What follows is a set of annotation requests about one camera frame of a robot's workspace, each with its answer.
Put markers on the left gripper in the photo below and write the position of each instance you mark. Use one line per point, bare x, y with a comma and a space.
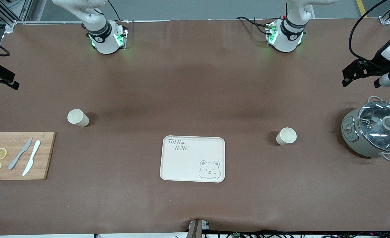
372, 67

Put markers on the white IKEA cup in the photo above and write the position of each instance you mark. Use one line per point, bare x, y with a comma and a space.
285, 136
77, 118

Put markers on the cream bear print tray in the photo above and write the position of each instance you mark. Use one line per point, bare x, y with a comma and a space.
181, 168

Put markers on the glass pot lid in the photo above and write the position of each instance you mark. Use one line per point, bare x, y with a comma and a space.
373, 132

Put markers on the grey-green electric cooking pot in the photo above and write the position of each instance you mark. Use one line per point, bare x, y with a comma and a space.
356, 145

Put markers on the grey plastic knife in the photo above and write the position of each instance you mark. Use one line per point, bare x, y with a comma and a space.
19, 153

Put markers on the white plastic knife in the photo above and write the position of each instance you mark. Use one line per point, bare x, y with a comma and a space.
33, 155

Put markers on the wooden cutting board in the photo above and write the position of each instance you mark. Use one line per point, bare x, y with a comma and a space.
46, 158

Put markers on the brown table cover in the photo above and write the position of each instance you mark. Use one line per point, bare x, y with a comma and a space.
194, 82

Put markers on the metal table edge clamp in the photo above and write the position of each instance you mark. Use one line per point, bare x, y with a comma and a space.
196, 228

